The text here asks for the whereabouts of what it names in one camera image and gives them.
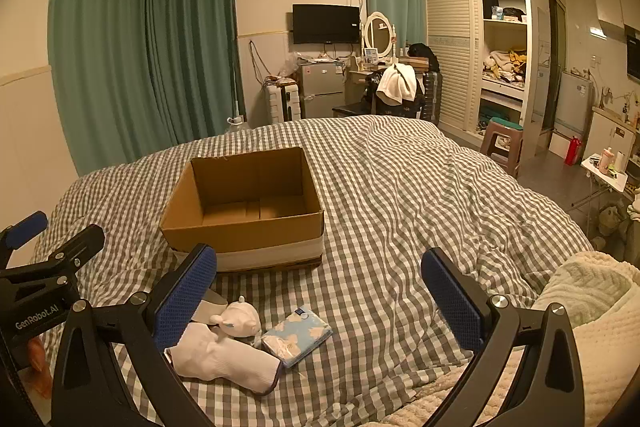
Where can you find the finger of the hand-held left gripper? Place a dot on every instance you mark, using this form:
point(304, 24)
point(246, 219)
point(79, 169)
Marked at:
point(75, 247)
point(27, 226)

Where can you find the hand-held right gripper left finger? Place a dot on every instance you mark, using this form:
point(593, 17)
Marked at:
point(184, 302)

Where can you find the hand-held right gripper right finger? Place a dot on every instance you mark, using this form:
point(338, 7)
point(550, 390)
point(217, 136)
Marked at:
point(452, 302)

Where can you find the small white toy figure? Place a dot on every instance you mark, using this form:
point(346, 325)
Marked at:
point(240, 319)

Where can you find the white sock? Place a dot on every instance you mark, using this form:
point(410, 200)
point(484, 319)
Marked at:
point(220, 357)

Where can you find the cardboard box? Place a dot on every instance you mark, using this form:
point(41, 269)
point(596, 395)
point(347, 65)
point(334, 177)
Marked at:
point(240, 229)

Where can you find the blue tissue packet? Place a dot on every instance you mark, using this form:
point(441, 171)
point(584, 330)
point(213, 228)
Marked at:
point(297, 334)

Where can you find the person's left hand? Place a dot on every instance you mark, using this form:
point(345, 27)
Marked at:
point(39, 367)

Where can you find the pale green fleece blanket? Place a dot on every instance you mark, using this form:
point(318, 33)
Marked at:
point(595, 287)

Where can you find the plastic stool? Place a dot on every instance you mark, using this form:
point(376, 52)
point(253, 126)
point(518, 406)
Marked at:
point(502, 142)

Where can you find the cream knit blanket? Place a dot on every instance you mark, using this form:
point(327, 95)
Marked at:
point(605, 372)

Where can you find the clear water jug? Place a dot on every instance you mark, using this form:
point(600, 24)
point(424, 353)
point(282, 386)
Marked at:
point(236, 126)

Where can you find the red fire extinguisher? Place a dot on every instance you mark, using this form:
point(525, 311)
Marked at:
point(573, 152)

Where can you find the small white folding table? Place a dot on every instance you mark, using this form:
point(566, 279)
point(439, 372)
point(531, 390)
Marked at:
point(602, 177)

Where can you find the dark chair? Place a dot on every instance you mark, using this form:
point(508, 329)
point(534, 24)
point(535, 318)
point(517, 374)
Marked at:
point(400, 109)

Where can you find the wide green curtain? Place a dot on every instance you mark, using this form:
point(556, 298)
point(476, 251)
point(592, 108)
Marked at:
point(145, 57)

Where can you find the grey suitcase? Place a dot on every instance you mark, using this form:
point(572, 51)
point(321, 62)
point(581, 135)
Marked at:
point(434, 97)

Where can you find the pink bottle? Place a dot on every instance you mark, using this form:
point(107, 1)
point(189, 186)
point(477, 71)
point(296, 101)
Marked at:
point(606, 159)

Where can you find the white ribbed suitcase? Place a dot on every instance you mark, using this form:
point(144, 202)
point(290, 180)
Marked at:
point(282, 104)

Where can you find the white towel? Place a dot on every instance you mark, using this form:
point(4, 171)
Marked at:
point(397, 82)

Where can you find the white kitchen cabinet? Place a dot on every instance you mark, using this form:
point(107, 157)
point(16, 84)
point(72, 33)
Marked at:
point(607, 132)

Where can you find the white appliance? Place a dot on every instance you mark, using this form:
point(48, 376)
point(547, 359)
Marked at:
point(572, 104)

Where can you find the wooden vanity desk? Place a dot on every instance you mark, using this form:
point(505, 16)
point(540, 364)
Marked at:
point(357, 74)

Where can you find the small grey fridge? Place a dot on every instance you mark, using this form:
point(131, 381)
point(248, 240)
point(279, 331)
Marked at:
point(322, 92)

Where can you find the black bag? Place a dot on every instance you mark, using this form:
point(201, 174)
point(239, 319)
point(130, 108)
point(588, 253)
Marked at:
point(422, 54)

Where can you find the white wardrobe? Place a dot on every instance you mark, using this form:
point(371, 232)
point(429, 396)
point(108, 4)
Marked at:
point(452, 52)

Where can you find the white oval vanity mirror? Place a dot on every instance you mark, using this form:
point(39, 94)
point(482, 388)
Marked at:
point(378, 34)

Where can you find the black range hood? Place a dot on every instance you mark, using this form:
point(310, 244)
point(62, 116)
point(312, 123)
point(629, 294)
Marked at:
point(634, 54)

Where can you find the black wall television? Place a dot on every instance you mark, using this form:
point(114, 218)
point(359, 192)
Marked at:
point(326, 24)

